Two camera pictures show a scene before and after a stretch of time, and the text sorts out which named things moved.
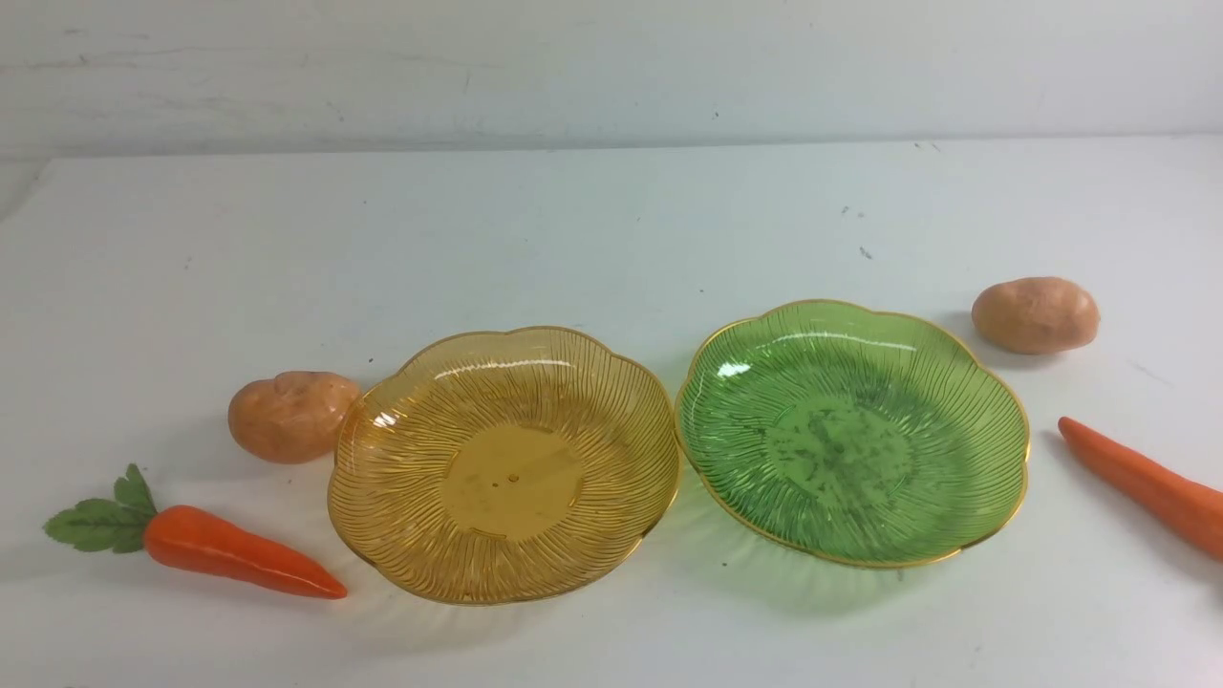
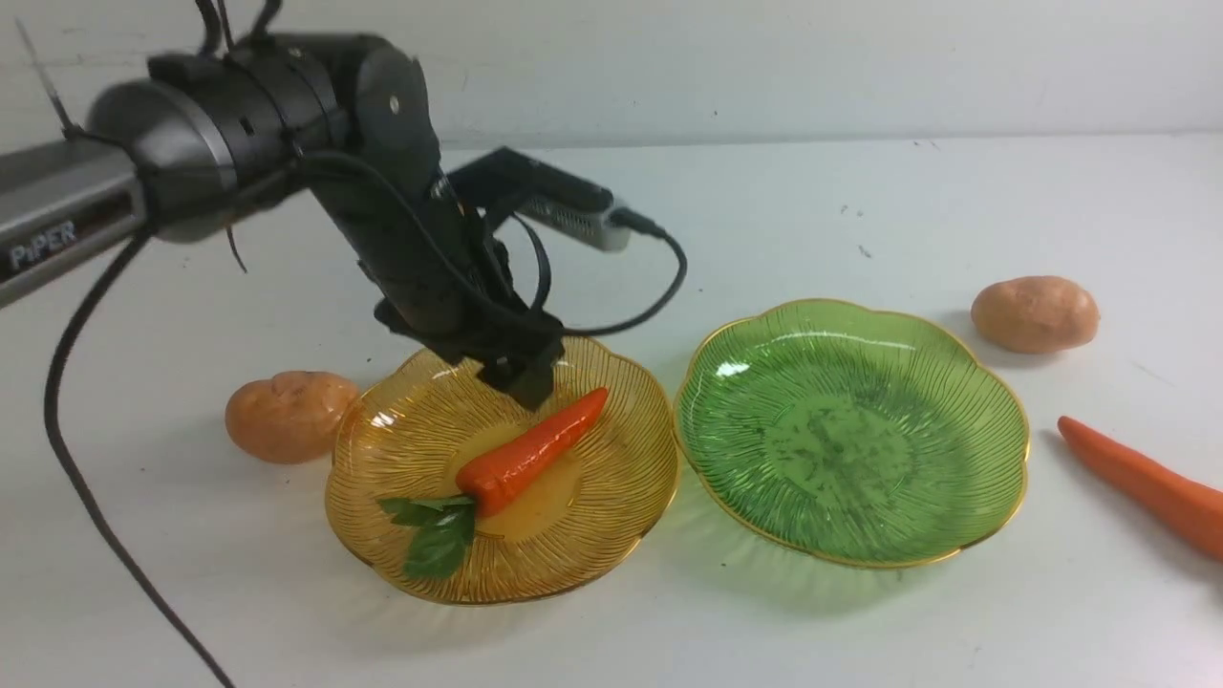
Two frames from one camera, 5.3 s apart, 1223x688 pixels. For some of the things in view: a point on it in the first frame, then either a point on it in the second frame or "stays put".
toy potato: x=1038 y=315 stays put
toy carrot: x=1190 y=506 stays put
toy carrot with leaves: x=182 y=536 → x=445 y=528
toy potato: x=295 y=418 stays put
